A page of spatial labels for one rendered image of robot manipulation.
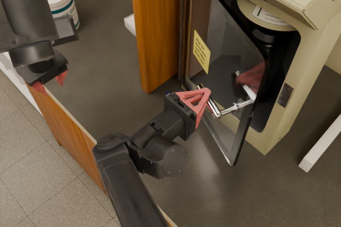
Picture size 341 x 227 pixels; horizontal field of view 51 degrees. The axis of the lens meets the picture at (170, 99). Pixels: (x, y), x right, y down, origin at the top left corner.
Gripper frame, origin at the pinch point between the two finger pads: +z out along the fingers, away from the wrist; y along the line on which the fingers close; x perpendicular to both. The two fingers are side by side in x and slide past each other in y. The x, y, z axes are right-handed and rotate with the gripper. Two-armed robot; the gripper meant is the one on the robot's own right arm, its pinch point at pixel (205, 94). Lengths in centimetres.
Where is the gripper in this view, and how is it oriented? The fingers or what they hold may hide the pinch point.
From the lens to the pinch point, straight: 76.4
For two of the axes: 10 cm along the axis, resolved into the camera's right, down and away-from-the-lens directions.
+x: -6.9, -5.9, 4.2
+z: 7.2, -5.6, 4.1
